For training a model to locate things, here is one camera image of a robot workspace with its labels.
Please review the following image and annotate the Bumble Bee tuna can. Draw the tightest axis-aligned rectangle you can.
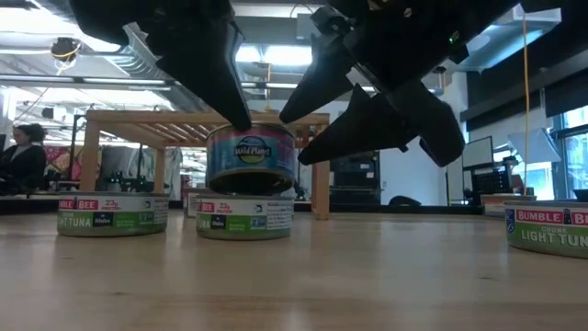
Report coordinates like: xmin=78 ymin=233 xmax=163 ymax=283
xmin=56 ymin=190 xmax=170 ymax=238
xmin=195 ymin=194 xmax=296 ymax=241
xmin=503 ymin=200 xmax=588 ymax=259

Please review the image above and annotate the black storage cabinet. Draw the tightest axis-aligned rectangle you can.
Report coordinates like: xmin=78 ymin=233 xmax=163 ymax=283
xmin=329 ymin=154 xmax=382 ymax=207

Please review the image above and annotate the gray ceiling box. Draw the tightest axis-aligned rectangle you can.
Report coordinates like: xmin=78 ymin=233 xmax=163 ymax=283
xmin=296 ymin=12 xmax=322 ymax=41

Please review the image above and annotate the long ceiling tube light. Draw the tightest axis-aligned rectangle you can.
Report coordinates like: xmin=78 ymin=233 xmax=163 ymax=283
xmin=241 ymin=81 xmax=302 ymax=89
xmin=0 ymin=74 xmax=174 ymax=92

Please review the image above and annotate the computer monitor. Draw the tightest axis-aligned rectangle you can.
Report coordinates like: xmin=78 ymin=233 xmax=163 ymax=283
xmin=461 ymin=135 xmax=495 ymax=169

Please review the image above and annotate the yellow hanging cable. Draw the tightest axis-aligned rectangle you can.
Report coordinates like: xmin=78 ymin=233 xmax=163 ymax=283
xmin=521 ymin=13 xmax=531 ymax=197

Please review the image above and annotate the black yellow ceiling cord reel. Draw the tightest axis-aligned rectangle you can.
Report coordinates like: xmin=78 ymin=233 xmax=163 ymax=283
xmin=49 ymin=36 xmax=83 ymax=63

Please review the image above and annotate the Wild Planet gold-lidded can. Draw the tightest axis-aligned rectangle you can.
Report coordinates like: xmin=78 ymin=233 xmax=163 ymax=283
xmin=182 ymin=187 xmax=208 ymax=219
xmin=205 ymin=121 xmax=298 ymax=196
xmin=480 ymin=193 xmax=537 ymax=218

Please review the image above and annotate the wooden slatted shelf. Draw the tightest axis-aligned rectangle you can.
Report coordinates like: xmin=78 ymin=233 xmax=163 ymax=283
xmin=76 ymin=108 xmax=332 ymax=221

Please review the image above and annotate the colourful patterned wall hanging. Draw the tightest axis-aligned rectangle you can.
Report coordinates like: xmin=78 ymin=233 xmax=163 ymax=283
xmin=43 ymin=144 xmax=86 ymax=183

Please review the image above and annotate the white lamp shade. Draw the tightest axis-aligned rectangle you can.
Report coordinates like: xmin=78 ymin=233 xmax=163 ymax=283
xmin=507 ymin=127 xmax=562 ymax=165

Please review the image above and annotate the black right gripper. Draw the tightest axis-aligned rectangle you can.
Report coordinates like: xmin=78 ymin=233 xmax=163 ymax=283
xmin=278 ymin=0 xmax=466 ymax=167

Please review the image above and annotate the pale ceiling air duct box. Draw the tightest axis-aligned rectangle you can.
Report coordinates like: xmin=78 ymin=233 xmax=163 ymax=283
xmin=458 ymin=4 xmax=562 ymax=73

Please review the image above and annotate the window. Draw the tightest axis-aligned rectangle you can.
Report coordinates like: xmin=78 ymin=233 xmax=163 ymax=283
xmin=548 ymin=104 xmax=588 ymax=201

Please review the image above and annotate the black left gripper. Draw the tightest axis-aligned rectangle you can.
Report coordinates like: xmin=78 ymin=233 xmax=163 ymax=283
xmin=68 ymin=0 xmax=253 ymax=131

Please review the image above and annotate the small robot with green lights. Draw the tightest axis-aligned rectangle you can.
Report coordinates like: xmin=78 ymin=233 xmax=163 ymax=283
xmin=103 ymin=170 xmax=155 ymax=194

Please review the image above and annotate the white board panel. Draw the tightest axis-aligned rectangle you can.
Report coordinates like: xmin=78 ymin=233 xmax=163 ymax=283
xmin=444 ymin=151 xmax=465 ymax=206

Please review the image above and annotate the black wire mesh rack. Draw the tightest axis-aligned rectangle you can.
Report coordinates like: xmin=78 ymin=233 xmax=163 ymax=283
xmin=471 ymin=167 xmax=514 ymax=197

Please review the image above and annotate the person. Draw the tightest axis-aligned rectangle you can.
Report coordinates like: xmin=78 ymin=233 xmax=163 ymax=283
xmin=0 ymin=122 xmax=48 ymax=197

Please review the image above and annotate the bright ceiling light panel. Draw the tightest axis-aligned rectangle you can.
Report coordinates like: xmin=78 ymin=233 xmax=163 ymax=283
xmin=233 ymin=43 xmax=318 ymax=68

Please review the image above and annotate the silver ventilation duct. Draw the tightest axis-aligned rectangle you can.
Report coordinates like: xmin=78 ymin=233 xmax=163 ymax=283
xmin=103 ymin=22 xmax=208 ymax=111

